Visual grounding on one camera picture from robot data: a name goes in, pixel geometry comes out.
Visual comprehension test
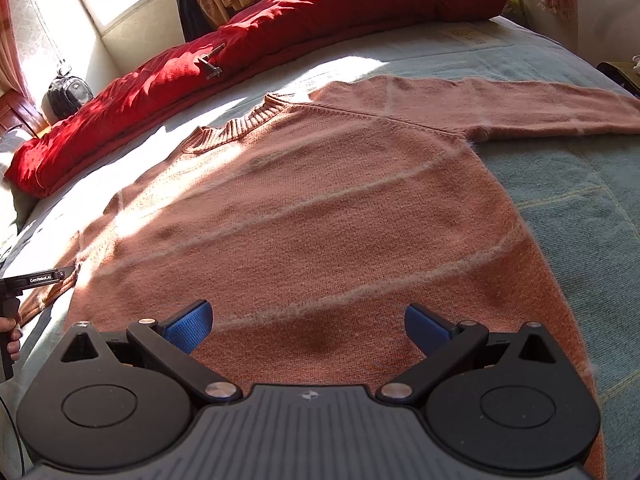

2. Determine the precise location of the black cable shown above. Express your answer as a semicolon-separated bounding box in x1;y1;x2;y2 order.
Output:
0;394;27;480

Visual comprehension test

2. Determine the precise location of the grey pillow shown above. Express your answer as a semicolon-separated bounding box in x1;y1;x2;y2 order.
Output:
0;126;39;234

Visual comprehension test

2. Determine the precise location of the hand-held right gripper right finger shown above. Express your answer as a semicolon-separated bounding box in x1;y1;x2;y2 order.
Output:
377;303;558;406

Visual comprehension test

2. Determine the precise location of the olive brown bag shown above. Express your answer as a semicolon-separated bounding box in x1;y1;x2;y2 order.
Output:
596;54;640;98

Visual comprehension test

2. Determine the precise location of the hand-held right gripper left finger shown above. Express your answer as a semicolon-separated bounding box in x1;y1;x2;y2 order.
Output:
59;298;242;404

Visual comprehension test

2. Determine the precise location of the black backpack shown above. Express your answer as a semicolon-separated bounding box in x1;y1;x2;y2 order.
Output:
47;66;95;122

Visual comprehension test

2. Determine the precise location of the person's left hand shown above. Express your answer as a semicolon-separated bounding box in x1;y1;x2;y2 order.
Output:
0;316;24;362

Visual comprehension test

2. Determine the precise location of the dark hanging garment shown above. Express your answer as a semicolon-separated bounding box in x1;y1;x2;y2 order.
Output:
175;0;214;44

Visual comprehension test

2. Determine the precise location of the wooden headboard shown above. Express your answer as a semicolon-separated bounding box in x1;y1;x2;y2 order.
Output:
0;87;49;139

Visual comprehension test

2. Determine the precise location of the orange knit sweater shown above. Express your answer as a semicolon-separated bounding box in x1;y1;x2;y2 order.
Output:
15;74;640;480

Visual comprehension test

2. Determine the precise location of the red quilt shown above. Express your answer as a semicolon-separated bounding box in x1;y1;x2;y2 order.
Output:
4;0;512;199

